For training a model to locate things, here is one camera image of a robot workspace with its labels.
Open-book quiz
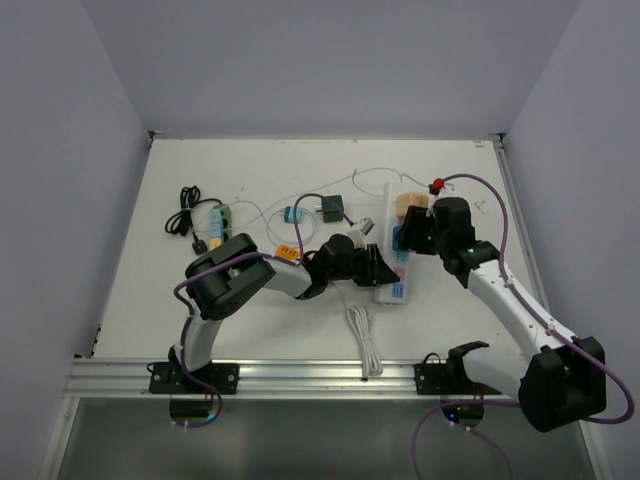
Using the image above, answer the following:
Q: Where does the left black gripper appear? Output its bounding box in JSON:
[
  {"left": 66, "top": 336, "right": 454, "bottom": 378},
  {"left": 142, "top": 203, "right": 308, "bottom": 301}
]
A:
[{"left": 326, "top": 244, "right": 398, "bottom": 288}]

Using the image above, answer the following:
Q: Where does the white power strip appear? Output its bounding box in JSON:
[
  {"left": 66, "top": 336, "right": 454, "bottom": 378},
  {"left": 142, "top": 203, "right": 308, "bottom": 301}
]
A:
[{"left": 375, "top": 181, "right": 410, "bottom": 305}]

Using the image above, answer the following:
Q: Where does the blue cube plug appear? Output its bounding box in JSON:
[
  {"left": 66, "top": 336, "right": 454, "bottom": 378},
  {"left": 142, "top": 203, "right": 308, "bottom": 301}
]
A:
[{"left": 392, "top": 225, "right": 405, "bottom": 252}]

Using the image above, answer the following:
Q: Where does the wooden beige cube plug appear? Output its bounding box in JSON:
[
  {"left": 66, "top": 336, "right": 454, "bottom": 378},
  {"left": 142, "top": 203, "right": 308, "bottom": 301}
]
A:
[{"left": 394, "top": 191, "right": 430, "bottom": 219}]

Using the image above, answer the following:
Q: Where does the dark green dragon charger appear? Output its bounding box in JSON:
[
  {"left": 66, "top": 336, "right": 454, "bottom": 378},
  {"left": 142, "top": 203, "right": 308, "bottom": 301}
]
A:
[{"left": 315, "top": 195, "right": 344, "bottom": 223}]

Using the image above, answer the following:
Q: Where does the orange power strip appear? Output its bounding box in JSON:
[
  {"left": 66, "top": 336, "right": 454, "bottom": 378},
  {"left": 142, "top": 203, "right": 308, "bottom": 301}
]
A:
[{"left": 275, "top": 244, "right": 301, "bottom": 263}]

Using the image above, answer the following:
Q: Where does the teal cube plug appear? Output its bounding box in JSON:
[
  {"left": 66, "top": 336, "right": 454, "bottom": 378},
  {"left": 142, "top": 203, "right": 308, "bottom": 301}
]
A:
[{"left": 280, "top": 205, "right": 303, "bottom": 224}]

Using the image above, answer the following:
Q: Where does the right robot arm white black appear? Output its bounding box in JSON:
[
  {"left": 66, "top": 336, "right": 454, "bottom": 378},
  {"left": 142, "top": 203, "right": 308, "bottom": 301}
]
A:
[{"left": 395, "top": 197, "right": 607, "bottom": 432}]

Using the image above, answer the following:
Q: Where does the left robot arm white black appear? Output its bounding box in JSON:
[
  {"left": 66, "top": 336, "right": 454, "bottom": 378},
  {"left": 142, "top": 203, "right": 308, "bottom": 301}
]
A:
[{"left": 172, "top": 234, "right": 399, "bottom": 393}]

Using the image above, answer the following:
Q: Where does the green power strip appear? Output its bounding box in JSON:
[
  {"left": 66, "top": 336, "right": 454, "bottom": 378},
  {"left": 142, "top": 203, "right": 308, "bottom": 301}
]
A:
[{"left": 211, "top": 204, "right": 233, "bottom": 242}]

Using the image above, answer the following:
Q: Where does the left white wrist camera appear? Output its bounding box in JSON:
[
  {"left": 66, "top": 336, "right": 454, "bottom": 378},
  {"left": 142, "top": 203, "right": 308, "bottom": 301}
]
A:
[{"left": 346, "top": 217, "right": 375, "bottom": 249}]

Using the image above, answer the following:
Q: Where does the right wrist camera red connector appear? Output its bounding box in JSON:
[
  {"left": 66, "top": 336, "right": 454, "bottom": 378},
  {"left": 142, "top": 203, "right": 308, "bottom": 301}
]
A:
[{"left": 428, "top": 178, "right": 455, "bottom": 197}]

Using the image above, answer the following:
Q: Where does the white bundled power cord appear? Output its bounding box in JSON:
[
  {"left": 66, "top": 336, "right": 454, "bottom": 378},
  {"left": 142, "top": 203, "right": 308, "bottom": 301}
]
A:
[{"left": 330, "top": 282, "right": 385, "bottom": 377}]

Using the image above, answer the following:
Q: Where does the mint green thin cable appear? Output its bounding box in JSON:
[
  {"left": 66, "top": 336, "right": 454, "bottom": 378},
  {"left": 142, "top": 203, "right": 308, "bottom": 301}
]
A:
[{"left": 227, "top": 167, "right": 426, "bottom": 236}]

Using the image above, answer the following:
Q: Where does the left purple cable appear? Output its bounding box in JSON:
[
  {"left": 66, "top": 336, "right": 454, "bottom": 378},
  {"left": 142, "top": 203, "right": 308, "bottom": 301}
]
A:
[{"left": 172, "top": 193, "right": 361, "bottom": 429}]

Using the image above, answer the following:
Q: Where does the purple cable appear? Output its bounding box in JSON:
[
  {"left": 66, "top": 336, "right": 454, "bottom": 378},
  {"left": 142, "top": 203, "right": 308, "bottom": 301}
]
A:
[
  {"left": 412, "top": 173, "right": 632, "bottom": 480},
  {"left": 172, "top": 193, "right": 361, "bottom": 429}
]

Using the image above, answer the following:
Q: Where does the white thin usb cable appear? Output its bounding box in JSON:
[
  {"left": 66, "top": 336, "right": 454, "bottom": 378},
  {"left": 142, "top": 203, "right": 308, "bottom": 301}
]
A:
[{"left": 264, "top": 205, "right": 319, "bottom": 246}]

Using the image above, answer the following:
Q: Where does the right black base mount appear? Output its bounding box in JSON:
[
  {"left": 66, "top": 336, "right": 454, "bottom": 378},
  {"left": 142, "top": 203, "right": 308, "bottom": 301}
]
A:
[{"left": 413, "top": 341, "right": 500, "bottom": 396}]

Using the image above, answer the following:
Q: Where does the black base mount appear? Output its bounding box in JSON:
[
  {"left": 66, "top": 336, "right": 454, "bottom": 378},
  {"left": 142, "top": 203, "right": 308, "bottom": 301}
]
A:
[
  {"left": 146, "top": 359, "right": 240, "bottom": 395},
  {"left": 413, "top": 341, "right": 500, "bottom": 396}
]

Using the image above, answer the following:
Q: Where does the black bundled power cord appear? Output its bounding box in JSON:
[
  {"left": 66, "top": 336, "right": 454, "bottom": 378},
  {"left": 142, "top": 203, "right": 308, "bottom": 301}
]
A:
[{"left": 164, "top": 185, "right": 221, "bottom": 236}]

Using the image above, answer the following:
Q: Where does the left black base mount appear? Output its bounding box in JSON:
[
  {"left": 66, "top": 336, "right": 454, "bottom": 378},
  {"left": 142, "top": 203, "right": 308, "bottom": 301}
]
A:
[{"left": 146, "top": 359, "right": 240, "bottom": 395}]

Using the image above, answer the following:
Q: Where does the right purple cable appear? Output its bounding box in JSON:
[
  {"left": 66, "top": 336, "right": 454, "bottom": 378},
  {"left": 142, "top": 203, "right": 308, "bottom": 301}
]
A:
[{"left": 412, "top": 173, "right": 632, "bottom": 480}]

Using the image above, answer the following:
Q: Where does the aluminium front rail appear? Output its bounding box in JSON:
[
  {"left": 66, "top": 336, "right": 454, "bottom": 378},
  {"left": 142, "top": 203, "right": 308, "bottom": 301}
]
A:
[{"left": 63, "top": 358, "right": 500, "bottom": 401}]

